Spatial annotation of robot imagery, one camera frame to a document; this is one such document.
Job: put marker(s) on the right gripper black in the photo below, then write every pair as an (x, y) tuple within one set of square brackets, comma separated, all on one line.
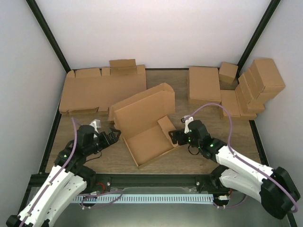
[(175, 137)]

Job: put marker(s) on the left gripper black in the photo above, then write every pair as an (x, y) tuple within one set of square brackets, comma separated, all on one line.
[(107, 142)]

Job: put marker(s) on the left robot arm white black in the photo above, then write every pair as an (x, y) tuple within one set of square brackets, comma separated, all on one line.
[(68, 178)]

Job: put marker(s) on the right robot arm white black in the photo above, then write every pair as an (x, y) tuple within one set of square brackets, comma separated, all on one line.
[(272, 187)]

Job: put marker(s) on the large folded cardboard box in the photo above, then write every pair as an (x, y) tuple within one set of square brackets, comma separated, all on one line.
[(203, 85)]

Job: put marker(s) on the lower folded box right stack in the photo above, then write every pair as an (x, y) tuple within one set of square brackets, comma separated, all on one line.
[(247, 111)]

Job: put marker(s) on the folded box stack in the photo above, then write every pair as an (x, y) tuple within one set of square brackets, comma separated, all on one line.
[(249, 89), (247, 111), (267, 76)]

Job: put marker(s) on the small folded box at back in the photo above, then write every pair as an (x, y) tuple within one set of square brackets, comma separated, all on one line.
[(227, 72)]

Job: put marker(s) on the middle folded box right stack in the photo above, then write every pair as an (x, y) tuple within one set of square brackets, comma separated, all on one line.
[(249, 89)]

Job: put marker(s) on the top folded box right stack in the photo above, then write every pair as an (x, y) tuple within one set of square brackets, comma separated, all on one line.
[(267, 76)]

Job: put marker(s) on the stack of flat cardboard blanks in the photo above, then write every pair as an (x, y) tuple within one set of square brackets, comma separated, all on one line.
[(95, 90)]

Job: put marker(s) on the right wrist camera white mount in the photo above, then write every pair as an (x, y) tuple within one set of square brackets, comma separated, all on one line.
[(187, 119)]

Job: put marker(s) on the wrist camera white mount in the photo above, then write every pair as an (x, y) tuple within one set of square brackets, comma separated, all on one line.
[(187, 119), (96, 124)]

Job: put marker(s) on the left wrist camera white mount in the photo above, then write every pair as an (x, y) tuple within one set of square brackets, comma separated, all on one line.
[(96, 124)]

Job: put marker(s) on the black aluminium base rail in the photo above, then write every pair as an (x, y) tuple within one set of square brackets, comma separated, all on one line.
[(105, 182)]

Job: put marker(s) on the light blue slotted cable duct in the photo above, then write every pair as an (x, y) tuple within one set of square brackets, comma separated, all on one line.
[(152, 199)]

